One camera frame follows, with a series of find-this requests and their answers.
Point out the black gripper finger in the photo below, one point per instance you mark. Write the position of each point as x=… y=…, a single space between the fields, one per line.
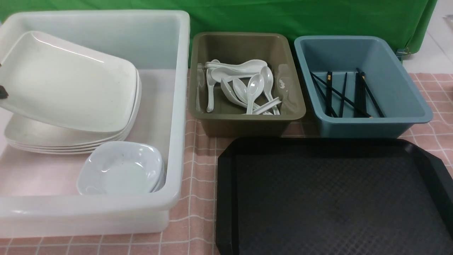
x=3 y=93

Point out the large white square plate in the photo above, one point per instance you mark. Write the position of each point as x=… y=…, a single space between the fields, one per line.
x=60 y=83

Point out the small white sauce dish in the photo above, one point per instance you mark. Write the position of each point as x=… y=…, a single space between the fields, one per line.
x=120 y=168

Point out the white ceramic soup spoon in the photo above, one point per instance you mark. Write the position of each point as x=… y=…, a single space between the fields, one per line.
x=255 y=88

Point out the top stacked white plate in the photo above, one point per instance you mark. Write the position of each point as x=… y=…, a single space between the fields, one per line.
x=33 y=133

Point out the stacked white plate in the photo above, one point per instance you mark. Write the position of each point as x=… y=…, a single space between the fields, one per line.
x=33 y=133
x=86 y=148

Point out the large translucent white bin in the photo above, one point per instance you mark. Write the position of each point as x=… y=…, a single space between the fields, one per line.
x=38 y=191

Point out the white square bowl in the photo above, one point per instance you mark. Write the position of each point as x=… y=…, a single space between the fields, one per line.
x=161 y=181

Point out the white spoon in bin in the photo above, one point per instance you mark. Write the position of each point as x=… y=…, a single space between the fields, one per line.
x=228 y=74
x=230 y=95
x=241 y=92
x=269 y=80
x=210 y=86
x=250 y=66

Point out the olive green plastic bin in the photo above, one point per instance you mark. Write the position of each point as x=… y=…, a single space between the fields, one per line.
x=228 y=119

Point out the pink checkered tablecloth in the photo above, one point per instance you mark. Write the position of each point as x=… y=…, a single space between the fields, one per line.
x=191 y=227

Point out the black plastic serving tray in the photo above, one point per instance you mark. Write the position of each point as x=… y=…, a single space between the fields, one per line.
x=327 y=196

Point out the black chopstick in bin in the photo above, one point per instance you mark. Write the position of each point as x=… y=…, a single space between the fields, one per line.
x=360 y=94
x=342 y=94
x=328 y=100
x=371 y=96

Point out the blue plastic bin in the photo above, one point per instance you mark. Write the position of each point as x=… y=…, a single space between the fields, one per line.
x=395 y=92

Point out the green backdrop cloth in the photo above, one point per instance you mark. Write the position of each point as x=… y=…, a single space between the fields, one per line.
x=401 y=23

